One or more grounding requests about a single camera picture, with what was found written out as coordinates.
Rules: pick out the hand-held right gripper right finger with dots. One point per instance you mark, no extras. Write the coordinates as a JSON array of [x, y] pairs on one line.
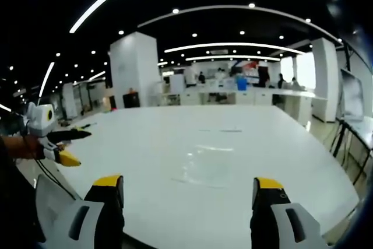
[[271, 220]]

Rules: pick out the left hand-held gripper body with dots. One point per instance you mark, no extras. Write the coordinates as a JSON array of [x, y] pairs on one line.
[[39, 117]]

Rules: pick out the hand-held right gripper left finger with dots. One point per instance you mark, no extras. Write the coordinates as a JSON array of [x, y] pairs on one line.
[[96, 220]]

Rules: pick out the clear resealable bag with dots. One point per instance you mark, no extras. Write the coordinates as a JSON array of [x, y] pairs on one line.
[[205, 164]]

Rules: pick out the small yellow green tools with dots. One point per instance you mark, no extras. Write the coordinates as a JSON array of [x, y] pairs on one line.
[[83, 126]]

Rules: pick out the person's dark clothing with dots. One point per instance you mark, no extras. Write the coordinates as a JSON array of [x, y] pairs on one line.
[[14, 202]]

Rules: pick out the black box with orange top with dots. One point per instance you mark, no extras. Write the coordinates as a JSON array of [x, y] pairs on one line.
[[131, 99]]

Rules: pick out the white square pillar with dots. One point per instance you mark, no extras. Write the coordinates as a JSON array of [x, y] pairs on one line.
[[325, 80], [134, 68]]

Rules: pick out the white side table black legs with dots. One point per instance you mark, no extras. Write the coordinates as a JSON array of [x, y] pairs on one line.
[[357, 138]]

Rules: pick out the long white counter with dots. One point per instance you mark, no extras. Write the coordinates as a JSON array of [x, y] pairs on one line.
[[247, 97]]

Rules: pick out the blue bin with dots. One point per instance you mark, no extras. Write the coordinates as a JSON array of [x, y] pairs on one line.
[[242, 84]]

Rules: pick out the grey standing screen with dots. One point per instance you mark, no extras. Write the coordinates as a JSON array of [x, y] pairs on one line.
[[352, 96]]

